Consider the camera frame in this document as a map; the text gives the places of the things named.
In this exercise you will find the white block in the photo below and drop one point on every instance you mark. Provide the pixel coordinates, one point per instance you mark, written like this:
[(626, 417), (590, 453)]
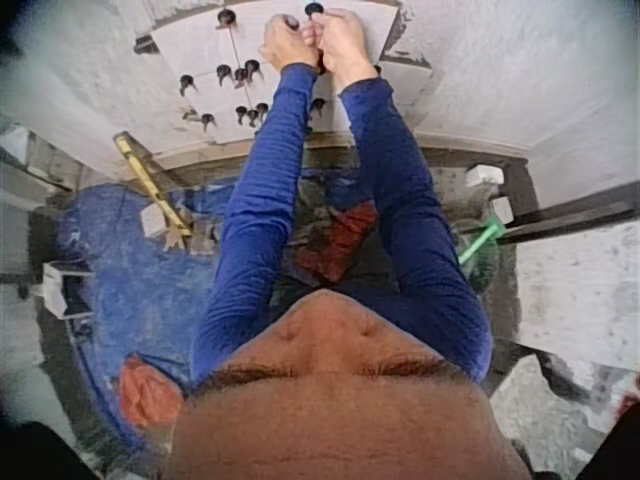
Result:
[(152, 220), (502, 210), (484, 176)]

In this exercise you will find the yellow spirit level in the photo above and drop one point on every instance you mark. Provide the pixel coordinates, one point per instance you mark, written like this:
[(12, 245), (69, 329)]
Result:
[(150, 180)]

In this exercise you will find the blue floor tarp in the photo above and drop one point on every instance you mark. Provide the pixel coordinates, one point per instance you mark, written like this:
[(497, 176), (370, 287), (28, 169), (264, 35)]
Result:
[(150, 300)]

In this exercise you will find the white open box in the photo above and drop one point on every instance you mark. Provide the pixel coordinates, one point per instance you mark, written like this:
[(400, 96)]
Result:
[(62, 292)]

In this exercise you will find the speckled white slab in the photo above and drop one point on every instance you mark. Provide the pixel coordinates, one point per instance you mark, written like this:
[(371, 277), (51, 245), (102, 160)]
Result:
[(580, 295)]

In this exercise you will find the group of black leveling caps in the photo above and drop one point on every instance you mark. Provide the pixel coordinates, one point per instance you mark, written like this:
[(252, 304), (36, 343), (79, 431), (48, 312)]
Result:
[(223, 72)]

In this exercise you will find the speckled grey slab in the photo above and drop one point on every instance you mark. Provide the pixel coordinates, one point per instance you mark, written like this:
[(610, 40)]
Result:
[(545, 410)]

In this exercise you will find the person's legs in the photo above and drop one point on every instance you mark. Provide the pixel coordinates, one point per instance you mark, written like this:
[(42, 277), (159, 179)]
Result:
[(345, 240)]

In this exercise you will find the orange cloth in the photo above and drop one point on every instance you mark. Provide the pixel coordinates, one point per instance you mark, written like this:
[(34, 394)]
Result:
[(147, 395)]

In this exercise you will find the person's left hand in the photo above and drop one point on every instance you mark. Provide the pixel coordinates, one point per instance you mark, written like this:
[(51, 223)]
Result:
[(287, 47)]

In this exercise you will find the person's right hand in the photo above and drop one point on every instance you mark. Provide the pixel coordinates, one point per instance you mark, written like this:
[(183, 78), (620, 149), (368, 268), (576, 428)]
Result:
[(347, 45)]

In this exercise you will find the black metal bar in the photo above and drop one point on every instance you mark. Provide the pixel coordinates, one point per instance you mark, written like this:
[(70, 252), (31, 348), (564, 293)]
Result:
[(570, 220)]

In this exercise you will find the white wall tile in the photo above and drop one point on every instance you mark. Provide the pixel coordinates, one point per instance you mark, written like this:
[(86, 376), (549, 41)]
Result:
[(195, 45), (215, 100), (372, 25)]

